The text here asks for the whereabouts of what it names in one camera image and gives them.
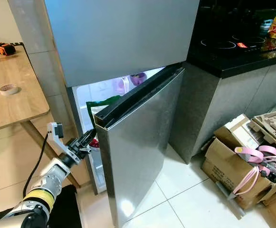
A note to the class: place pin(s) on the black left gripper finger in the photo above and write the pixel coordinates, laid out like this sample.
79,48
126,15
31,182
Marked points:
88,151
88,137

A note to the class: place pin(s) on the steel bowl with red food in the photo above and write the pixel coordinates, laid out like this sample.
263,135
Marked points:
95,143

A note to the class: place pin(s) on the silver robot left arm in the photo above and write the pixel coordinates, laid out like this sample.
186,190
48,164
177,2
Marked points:
47,183

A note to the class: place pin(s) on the silver fridge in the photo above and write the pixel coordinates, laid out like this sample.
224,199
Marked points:
83,99

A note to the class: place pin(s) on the silver fridge door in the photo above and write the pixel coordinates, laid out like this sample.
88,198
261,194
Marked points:
138,152

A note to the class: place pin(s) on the purple plastic container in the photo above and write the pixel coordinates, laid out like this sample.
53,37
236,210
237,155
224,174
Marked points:
138,79

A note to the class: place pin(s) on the light wooden table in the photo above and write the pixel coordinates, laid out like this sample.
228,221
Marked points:
9,109

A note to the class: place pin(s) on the beige tape roll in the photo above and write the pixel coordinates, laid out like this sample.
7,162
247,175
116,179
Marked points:
9,90

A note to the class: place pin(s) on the silver freezer door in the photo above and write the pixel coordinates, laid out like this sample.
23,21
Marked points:
118,38

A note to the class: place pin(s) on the orange black tool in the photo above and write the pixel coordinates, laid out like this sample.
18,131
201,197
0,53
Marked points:
7,49

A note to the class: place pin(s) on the large brown cardboard box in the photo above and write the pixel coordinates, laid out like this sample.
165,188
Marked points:
221,166

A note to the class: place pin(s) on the grey counter with black top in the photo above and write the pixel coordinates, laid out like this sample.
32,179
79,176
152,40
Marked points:
228,109

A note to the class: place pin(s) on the small brown cardboard box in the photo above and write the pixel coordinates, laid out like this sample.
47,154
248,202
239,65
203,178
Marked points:
237,130

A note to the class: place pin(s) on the grey metal bar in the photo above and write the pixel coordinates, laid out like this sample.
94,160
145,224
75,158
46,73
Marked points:
230,199

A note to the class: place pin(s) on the black induction cooktop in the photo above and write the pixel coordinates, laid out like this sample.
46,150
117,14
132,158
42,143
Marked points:
228,35

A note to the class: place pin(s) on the beige pulp packaging tray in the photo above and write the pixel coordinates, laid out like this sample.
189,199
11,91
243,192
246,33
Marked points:
273,126

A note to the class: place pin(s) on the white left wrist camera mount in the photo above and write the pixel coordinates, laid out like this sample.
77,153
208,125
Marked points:
54,131

